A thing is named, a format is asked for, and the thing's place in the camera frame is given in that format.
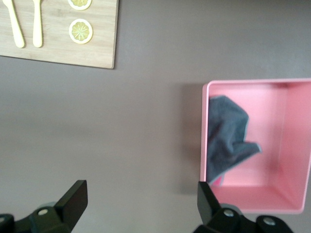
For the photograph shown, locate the yellow plastic knife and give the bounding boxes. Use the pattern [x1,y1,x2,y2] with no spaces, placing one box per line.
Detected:
[1,0,25,49]

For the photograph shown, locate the pink plastic box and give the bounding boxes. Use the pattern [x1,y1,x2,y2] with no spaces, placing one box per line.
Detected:
[199,78,311,215]

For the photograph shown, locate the wooden cutting board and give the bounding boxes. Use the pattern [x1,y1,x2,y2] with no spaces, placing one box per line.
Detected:
[0,0,120,70]

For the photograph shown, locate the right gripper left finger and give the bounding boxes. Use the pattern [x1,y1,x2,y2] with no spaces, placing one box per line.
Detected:
[0,180,88,233]

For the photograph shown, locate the grey and pink cloth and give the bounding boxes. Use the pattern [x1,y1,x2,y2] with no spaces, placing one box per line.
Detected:
[206,95,262,187]

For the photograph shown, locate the yellow plastic fork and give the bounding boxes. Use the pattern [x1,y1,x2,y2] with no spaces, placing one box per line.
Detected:
[32,0,44,48]

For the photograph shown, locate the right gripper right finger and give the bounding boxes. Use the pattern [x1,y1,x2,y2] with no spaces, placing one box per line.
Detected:
[193,181,294,233]

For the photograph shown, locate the lemon slice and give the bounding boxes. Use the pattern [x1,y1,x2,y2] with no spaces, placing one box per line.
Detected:
[69,18,94,45]
[67,0,93,11]

